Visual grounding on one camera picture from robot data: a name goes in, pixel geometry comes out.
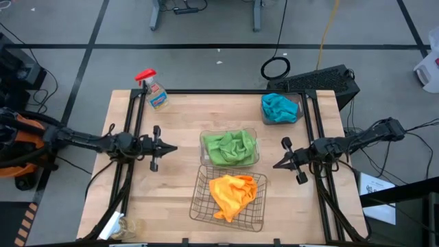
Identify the green microfiber towel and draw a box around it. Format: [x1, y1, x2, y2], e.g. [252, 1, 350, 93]
[202, 132, 241, 166]
[219, 129, 259, 164]

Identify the blue microfiber towel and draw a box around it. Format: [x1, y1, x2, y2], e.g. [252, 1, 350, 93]
[261, 93, 293, 116]
[265, 102, 299, 124]

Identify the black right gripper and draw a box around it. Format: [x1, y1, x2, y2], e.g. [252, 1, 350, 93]
[273, 137, 315, 185]

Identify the clear plastic bin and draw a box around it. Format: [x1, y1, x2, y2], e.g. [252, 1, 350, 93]
[199, 127, 261, 169]

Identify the orange black machine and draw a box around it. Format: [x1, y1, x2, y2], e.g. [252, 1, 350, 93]
[0, 113, 47, 179]

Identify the black coiled cable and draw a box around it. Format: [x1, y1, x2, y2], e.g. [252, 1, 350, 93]
[260, 0, 292, 81]

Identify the black power strip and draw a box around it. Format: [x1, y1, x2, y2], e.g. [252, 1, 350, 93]
[173, 6, 200, 16]

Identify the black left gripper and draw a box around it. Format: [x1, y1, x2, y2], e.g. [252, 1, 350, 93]
[139, 125, 178, 172]

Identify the metal wire basket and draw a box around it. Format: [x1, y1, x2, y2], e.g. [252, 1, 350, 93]
[189, 164, 268, 233]

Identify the white trigger clear bottle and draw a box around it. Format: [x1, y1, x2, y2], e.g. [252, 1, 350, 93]
[98, 211, 147, 241]

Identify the yellow cable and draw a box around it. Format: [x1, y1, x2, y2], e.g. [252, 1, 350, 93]
[315, 0, 341, 71]

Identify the black equipment box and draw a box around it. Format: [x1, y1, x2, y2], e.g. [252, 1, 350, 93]
[0, 32, 47, 110]

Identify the white paper sheet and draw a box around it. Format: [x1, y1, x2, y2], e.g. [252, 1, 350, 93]
[358, 171, 397, 226]

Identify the grey desk leg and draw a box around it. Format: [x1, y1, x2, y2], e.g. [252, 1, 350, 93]
[150, 0, 163, 32]
[252, 0, 263, 33]

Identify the orange microfiber towel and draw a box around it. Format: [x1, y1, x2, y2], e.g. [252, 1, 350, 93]
[235, 175, 259, 207]
[209, 174, 254, 223]

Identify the black computer tower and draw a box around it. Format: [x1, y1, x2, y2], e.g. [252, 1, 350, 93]
[266, 64, 361, 111]

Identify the red trigger spray bottle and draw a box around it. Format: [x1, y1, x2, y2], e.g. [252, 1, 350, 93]
[134, 68, 169, 111]

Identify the black desk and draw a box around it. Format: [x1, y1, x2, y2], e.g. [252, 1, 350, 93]
[359, 176, 439, 247]

